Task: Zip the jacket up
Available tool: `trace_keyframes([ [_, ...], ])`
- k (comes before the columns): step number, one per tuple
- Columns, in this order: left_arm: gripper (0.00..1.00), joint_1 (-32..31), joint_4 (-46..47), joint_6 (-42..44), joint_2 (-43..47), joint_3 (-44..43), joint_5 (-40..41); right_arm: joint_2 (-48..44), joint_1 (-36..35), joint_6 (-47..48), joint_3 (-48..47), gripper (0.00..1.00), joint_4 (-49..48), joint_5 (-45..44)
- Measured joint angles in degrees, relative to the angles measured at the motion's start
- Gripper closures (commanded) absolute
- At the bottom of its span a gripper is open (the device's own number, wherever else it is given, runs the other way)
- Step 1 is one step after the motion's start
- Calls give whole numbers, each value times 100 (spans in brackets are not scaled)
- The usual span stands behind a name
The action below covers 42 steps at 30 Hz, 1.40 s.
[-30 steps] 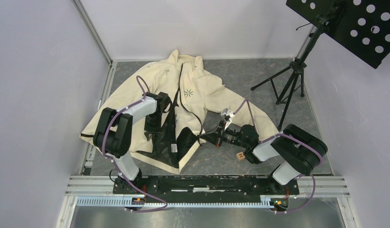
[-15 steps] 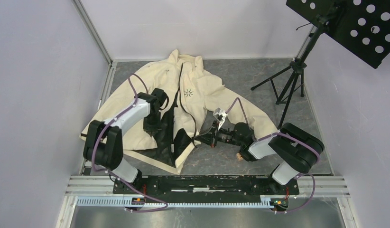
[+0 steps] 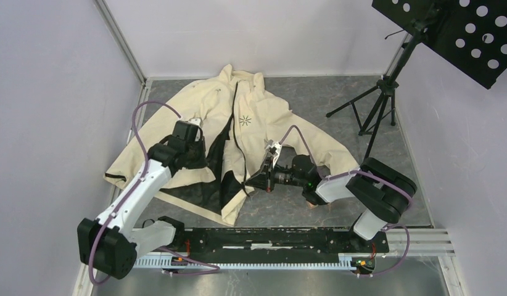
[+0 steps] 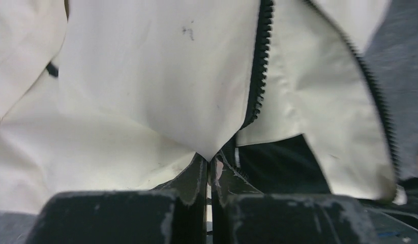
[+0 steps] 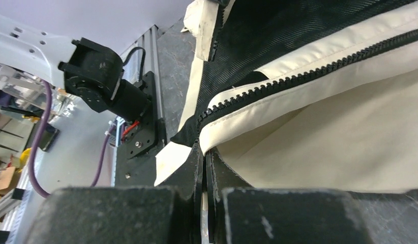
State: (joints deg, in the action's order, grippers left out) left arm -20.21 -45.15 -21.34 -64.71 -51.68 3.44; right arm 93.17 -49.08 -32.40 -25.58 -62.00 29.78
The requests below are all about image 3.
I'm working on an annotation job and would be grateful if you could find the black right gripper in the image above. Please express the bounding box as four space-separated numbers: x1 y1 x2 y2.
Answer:
244 156 306 193

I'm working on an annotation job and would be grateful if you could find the cream zip-up jacket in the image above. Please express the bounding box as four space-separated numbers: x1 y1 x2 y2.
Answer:
104 65 358 226

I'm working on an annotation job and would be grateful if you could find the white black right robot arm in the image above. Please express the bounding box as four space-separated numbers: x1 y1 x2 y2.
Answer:
245 155 418 252

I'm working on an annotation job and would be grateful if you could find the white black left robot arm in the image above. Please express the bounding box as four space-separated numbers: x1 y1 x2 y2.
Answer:
77 118 207 284

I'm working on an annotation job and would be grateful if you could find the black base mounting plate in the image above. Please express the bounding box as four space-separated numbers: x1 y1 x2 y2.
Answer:
167 227 389 264

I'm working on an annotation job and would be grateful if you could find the black music stand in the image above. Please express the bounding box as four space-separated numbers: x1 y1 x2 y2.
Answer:
326 1 507 158

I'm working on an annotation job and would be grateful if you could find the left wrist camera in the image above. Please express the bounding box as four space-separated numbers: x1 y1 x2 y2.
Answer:
188 118 202 128

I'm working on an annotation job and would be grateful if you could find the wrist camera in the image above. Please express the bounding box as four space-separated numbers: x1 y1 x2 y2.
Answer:
188 118 202 128
265 140 282 163

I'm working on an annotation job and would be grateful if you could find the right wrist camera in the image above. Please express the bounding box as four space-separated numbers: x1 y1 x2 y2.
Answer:
265 140 282 163

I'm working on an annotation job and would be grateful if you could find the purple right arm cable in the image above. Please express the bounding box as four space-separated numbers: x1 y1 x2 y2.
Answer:
278 125 414 279

